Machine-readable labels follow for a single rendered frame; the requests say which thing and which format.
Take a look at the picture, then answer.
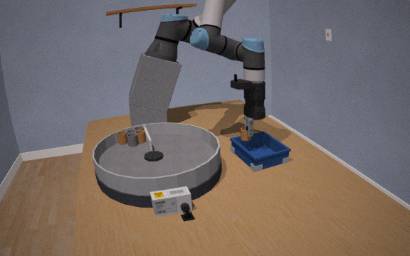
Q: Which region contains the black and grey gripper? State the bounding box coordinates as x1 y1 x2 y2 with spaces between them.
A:
231 69 266 137

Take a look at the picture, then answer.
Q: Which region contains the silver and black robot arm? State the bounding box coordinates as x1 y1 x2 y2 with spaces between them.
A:
145 0 265 70

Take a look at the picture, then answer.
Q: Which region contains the blue open crate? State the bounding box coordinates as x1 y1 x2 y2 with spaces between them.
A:
230 132 291 172

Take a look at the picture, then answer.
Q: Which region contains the bronze bushing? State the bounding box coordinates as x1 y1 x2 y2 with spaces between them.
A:
241 127 251 141
135 130 146 144
117 132 128 145

